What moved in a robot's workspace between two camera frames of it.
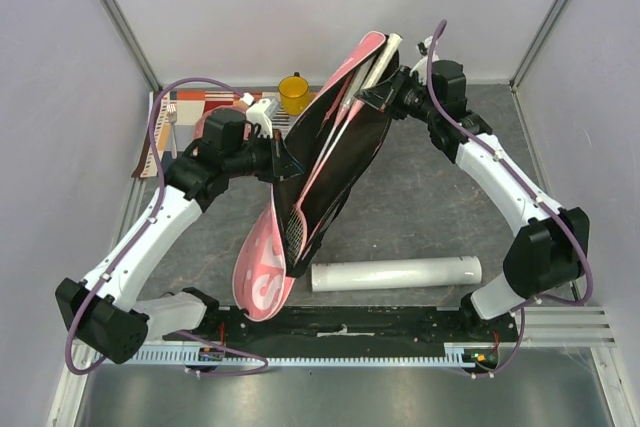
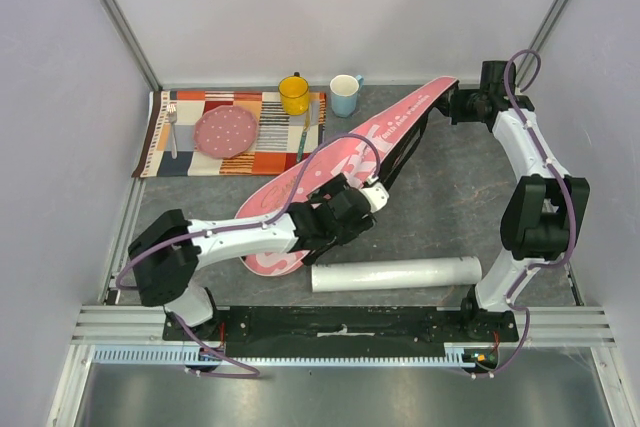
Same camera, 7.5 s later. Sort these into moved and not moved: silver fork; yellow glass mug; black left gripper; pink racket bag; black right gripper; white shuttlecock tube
Moved: black right gripper; black left gripper; pink racket bag
Not moved: yellow glass mug; white shuttlecock tube; silver fork
